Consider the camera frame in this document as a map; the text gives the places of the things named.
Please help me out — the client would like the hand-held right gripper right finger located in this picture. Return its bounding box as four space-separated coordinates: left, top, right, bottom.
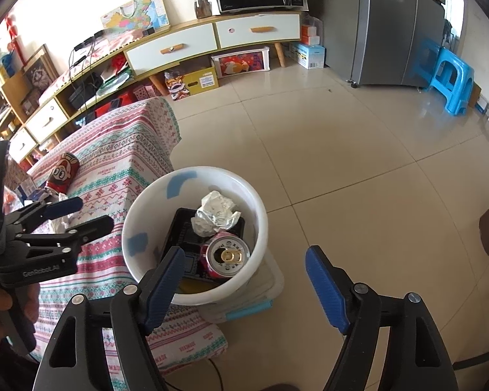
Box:
305 245 459 391

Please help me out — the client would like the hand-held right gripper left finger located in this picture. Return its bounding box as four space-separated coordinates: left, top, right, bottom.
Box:
33 245 186 391

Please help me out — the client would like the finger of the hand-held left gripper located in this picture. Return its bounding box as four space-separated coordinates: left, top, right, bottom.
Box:
6 196 84 237
15 215 115 252

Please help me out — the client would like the white tissue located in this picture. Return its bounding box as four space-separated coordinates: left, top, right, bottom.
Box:
51 211 74 233

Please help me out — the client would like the red cartoon drink can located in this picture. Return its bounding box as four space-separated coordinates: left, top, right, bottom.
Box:
45 152 81 196

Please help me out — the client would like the blue printed carton box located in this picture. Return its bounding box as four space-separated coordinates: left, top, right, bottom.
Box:
16 181 39 202

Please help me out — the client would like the black packaging box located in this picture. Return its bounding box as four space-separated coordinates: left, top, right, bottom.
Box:
159 208 246 282

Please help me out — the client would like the silver foil snack bag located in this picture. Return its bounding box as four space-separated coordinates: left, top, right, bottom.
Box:
191 191 242 238

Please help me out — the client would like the white plastic bucket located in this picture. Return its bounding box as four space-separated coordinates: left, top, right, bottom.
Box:
121 166 268 305

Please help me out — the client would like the patterned pink green tablecloth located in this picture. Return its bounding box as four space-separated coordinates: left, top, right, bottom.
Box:
2 97 229 391

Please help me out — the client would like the black electronic device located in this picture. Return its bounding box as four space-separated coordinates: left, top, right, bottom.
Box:
68 72 104 110

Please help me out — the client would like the red flat box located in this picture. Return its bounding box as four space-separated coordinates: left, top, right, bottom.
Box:
94 92 137 123

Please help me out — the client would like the wooden shelf unit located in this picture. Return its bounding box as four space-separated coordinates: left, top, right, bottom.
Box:
0 63 31 139

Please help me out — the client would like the framed cat picture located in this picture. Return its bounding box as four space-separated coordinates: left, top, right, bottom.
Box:
22 44 62 94

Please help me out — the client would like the red perforated box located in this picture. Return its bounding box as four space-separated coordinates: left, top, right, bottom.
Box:
132 83 156 102

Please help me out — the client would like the black power strip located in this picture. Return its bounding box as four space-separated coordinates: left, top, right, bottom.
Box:
73 30 107 51

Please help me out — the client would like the red hanging decoration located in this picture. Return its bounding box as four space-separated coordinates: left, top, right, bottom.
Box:
4 14 25 60

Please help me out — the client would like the yellow cardboard box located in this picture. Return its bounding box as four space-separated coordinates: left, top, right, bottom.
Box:
165 66 220 100

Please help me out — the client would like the wooden white drawer cabinet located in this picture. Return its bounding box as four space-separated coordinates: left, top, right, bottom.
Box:
8 10 306 164

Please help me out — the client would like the colourful map board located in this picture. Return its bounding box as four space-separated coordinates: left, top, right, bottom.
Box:
101 0 172 33

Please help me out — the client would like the white storage box red print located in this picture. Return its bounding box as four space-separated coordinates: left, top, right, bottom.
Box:
211 47 272 78

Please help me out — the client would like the white blue carton box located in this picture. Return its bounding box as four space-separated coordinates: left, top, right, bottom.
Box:
289 42 326 70

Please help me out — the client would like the blue plastic stool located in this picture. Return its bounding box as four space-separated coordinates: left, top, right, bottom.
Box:
428 47 473 117

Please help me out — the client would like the orange white small box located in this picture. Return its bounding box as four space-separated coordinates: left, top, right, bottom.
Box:
301 22 323 45

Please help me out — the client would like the grey refrigerator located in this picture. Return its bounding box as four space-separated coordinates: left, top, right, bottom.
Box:
348 0 447 88

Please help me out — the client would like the clear storage box blue handle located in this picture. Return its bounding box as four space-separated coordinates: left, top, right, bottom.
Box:
198 248 285 324

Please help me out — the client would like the black cable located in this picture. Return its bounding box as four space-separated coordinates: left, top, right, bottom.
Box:
206 358 225 391

